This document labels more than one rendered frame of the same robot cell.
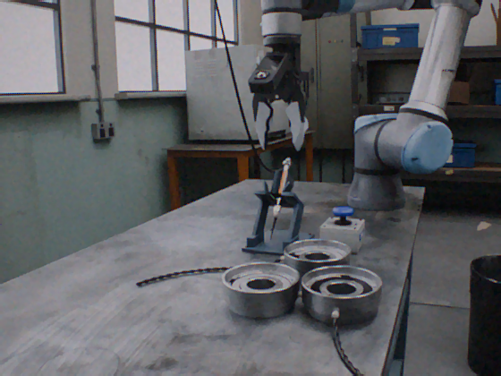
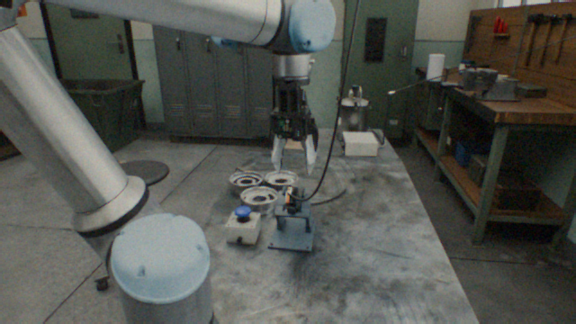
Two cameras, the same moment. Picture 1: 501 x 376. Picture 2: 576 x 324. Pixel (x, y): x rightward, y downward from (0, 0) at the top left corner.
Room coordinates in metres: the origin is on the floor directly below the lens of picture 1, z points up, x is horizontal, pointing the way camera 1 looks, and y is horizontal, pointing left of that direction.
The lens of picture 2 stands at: (1.51, -0.26, 1.28)
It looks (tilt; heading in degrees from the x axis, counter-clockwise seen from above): 22 degrees down; 164
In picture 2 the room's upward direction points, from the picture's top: straight up
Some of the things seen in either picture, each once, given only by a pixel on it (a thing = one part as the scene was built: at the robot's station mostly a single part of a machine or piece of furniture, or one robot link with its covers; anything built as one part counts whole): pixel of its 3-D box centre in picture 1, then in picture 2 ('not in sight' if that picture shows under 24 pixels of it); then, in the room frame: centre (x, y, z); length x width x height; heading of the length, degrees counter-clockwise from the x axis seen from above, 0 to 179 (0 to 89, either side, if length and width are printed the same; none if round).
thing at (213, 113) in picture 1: (244, 95); not in sight; (3.23, 0.07, 1.10); 0.62 x 0.61 x 0.65; 156
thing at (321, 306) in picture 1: (341, 294); (246, 184); (0.53, -0.11, 0.82); 0.10 x 0.10 x 0.04
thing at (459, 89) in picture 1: (446, 83); not in sight; (3.86, -1.74, 1.19); 0.52 x 0.42 x 0.38; 66
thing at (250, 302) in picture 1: (261, 289); (281, 183); (0.55, 0.00, 0.82); 0.10 x 0.10 x 0.04
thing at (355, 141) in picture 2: not in sight; (355, 117); (-0.10, 0.58, 0.83); 0.41 x 0.19 x 0.30; 160
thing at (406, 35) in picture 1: (390, 39); not in sight; (4.08, -1.28, 1.61); 0.52 x 0.38 x 0.22; 69
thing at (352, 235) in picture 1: (343, 233); (242, 228); (0.78, -0.16, 0.82); 0.08 x 0.07 x 0.05; 156
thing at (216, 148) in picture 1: (252, 187); not in sight; (3.42, 0.04, 0.39); 1.50 x 0.62 x 0.78; 156
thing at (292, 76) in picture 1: (284, 71); (291, 108); (0.85, -0.06, 1.13); 0.09 x 0.08 x 0.12; 154
